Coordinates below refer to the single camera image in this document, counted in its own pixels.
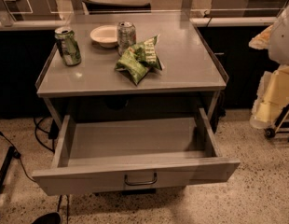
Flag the grey cabinet with table top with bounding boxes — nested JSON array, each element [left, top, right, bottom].
[[34, 11, 230, 134]]

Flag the metal drawer handle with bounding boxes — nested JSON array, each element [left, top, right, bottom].
[[124, 173, 158, 187]]

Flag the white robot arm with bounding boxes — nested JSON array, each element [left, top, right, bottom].
[[249, 5, 289, 65]]

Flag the black stand leg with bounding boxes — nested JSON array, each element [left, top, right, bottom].
[[0, 147, 21, 191]]

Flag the open grey top drawer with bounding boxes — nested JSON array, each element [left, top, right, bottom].
[[33, 108, 240, 195]]

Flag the white bowl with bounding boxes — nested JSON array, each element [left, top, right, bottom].
[[89, 25, 117, 48]]

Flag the wheeled robot base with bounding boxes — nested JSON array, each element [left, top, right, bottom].
[[264, 104, 289, 141]]

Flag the silver soda can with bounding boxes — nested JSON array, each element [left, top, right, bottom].
[[117, 21, 136, 55]]

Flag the transparent acrylic barrier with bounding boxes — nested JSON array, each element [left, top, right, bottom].
[[0, 0, 289, 30]]

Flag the green soda can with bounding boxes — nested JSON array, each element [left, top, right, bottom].
[[55, 26, 81, 66]]

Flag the green jalapeno chip bag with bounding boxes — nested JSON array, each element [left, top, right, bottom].
[[115, 35, 163, 85]]

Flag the black floor cables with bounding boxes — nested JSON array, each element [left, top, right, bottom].
[[33, 115, 59, 154]]

